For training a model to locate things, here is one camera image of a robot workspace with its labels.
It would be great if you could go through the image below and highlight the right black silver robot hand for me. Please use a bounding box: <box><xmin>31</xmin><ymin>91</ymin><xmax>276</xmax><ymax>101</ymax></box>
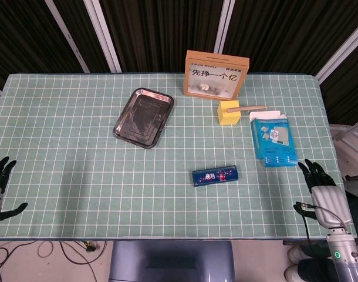
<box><xmin>293</xmin><ymin>158</ymin><xmax>353</xmax><ymax>229</ymax></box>

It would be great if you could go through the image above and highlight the blue printed glasses case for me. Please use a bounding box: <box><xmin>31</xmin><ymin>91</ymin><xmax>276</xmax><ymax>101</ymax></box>
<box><xmin>191</xmin><ymin>165</ymin><xmax>239</xmax><ymax>187</ymax></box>

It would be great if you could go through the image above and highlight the white shoe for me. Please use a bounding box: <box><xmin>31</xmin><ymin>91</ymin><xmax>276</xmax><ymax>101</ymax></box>
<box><xmin>286</xmin><ymin>246</ymin><xmax>306</xmax><ymax>263</ymax></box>

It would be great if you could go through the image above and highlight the blue white cardboard box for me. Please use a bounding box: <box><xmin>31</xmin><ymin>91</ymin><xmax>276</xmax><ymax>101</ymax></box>
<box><xmin>249</xmin><ymin>110</ymin><xmax>298</xmax><ymax>168</ymax></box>

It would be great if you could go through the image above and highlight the green checked tablecloth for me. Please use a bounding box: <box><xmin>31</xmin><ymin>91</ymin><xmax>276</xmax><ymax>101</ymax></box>
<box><xmin>0</xmin><ymin>72</ymin><xmax>358</xmax><ymax>241</ymax></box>

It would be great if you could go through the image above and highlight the light wooden stick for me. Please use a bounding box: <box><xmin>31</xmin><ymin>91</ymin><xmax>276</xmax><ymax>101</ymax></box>
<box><xmin>227</xmin><ymin>105</ymin><xmax>269</xmax><ymax>114</ymax></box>

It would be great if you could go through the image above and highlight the yellow cube block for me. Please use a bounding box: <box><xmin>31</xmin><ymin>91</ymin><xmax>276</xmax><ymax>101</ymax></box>
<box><xmin>217</xmin><ymin>100</ymin><xmax>241</xmax><ymax>126</ymax></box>

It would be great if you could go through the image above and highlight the dark metal tray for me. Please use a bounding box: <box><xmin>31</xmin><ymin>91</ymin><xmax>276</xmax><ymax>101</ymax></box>
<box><xmin>113</xmin><ymin>88</ymin><xmax>175</xmax><ymax>150</ymax></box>

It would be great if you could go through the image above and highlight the blue-grey robot torso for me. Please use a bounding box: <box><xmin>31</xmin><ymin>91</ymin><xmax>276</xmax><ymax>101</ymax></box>
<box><xmin>108</xmin><ymin>240</ymin><xmax>235</xmax><ymax>282</ymax></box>

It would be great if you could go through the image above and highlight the wooden framed money box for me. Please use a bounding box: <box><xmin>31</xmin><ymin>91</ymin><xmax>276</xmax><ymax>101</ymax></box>
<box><xmin>184</xmin><ymin>49</ymin><xmax>251</xmax><ymax>100</ymax></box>

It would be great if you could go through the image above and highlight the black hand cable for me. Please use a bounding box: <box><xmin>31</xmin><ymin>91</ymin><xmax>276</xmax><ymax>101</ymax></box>
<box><xmin>296</xmin><ymin>202</ymin><xmax>358</xmax><ymax>244</ymax></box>

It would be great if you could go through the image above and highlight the aluminium frame rail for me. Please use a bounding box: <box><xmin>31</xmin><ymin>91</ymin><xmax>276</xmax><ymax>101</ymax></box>
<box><xmin>328</xmin><ymin>117</ymin><xmax>358</xmax><ymax>147</ymax></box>

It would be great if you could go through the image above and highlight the black floor cable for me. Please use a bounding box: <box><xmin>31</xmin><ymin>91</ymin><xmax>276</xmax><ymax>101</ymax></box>
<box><xmin>58</xmin><ymin>240</ymin><xmax>109</xmax><ymax>266</ymax></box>

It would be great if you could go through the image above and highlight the white aluminium post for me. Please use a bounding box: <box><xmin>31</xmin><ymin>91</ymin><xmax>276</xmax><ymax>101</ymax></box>
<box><xmin>316</xmin><ymin>23</ymin><xmax>358</xmax><ymax>83</ymax></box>
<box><xmin>83</xmin><ymin>0</ymin><xmax>123</xmax><ymax>73</ymax></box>
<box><xmin>213</xmin><ymin>0</ymin><xmax>235</xmax><ymax>55</ymax></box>
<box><xmin>45</xmin><ymin>0</ymin><xmax>90</xmax><ymax>73</ymax></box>

